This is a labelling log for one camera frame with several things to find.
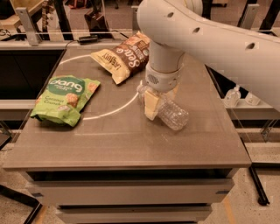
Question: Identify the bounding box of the brown and cream chip bag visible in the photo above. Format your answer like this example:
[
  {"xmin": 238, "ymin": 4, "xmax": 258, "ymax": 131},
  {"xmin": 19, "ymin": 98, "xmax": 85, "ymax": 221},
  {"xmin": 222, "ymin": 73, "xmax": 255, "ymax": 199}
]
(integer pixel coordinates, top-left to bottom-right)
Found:
[{"xmin": 91, "ymin": 31, "xmax": 150, "ymax": 85}]

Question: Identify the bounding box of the clear sanitizer pump bottle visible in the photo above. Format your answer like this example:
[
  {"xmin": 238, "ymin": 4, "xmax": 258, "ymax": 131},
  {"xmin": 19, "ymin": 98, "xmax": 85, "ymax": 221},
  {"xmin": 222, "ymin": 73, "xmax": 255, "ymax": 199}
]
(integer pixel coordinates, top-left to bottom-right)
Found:
[{"xmin": 224, "ymin": 85, "xmax": 241, "ymax": 108}]

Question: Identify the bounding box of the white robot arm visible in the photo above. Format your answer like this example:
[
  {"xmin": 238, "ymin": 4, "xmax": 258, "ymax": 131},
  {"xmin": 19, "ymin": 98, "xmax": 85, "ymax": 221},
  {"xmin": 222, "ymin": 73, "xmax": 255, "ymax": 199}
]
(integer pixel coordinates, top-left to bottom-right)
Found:
[{"xmin": 136, "ymin": 0, "xmax": 280, "ymax": 111}]

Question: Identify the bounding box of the black power adapter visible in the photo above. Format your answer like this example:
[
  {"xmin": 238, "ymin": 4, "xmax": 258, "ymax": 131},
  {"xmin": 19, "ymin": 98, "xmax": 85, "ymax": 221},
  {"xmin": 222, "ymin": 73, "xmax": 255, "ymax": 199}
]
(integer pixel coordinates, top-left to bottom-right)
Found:
[{"xmin": 78, "ymin": 35, "xmax": 98, "ymax": 45}]

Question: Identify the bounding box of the grey table with drawers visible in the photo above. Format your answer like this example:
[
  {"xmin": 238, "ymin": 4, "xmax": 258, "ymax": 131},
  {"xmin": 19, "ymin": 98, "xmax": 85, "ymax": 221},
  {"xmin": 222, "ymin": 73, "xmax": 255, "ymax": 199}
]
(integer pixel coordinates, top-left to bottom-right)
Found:
[{"xmin": 3, "ymin": 46, "xmax": 250, "ymax": 224}]

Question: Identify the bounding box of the left metal rail bracket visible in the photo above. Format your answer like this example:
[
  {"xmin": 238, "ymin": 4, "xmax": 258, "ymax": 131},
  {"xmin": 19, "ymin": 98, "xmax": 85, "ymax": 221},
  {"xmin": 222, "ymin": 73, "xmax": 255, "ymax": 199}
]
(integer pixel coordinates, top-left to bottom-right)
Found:
[{"xmin": 16, "ymin": 7, "xmax": 41, "ymax": 46}]

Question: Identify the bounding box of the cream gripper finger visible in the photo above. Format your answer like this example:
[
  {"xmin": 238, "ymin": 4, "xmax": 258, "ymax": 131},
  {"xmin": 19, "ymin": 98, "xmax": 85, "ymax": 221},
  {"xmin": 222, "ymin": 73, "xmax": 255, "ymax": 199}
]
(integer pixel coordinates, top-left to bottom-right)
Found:
[
  {"xmin": 169, "ymin": 86, "xmax": 179, "ymax": 101},
  {"xmin": 144, "ymin": 90, "xmax": 160, "ymax": 121}
]

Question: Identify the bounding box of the green dang snack bag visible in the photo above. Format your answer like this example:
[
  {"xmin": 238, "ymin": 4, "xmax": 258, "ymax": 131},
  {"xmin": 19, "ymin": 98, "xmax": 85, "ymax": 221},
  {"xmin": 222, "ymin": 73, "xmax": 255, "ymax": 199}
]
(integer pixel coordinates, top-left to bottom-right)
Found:
[{"xmin": 31, "ymin": 75, "xmax": 100, "ymax": 127}]

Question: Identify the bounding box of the clear plastic water bottle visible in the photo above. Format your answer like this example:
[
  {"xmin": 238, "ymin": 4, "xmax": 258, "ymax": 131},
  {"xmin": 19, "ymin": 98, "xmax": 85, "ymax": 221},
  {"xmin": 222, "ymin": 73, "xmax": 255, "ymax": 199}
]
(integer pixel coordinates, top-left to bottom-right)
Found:
[{"xmin": 136, "ymin": 84, "xmax": 189, "ymax": 131}]

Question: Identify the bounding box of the metal rail bracket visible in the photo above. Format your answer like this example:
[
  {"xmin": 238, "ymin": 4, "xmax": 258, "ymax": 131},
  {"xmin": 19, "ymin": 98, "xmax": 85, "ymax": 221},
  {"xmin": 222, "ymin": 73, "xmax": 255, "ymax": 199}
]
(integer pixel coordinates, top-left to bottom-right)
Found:
[
  {"xmin": 131, "ymin": 5, "xmax": 139, "ymax": 34},
  {"xmin": 16, "ymin": 7, "xmax": 41, "ymax": 46},
  {"xmin": 237, "ymin": 3, "xmax": 259, "ymax": 30}
]

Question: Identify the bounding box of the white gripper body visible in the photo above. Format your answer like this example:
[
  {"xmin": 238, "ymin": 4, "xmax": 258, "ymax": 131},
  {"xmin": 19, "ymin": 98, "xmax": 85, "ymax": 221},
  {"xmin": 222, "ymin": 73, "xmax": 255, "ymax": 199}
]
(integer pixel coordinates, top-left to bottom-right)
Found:
[{"xmin": 145, "ymin": 64, "xmax": 179, "ymax": 93}]

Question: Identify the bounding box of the middle metal rail bracket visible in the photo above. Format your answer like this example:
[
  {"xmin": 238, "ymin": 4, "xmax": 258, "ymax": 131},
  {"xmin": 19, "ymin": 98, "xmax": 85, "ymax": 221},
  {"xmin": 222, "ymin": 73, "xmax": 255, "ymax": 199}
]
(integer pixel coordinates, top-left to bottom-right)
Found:
[{"xmin": 131, "ymin": 5, "xmax": 139, "ymax": 34}]

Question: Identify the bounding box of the right metal rail bracket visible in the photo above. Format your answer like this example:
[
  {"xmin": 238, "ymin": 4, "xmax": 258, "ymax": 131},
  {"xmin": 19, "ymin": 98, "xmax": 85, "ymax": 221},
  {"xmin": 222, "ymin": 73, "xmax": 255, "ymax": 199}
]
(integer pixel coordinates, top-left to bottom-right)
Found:
[{"xmin": 237, "ymin": 3, "xmax": 259, "ymax": 30}]

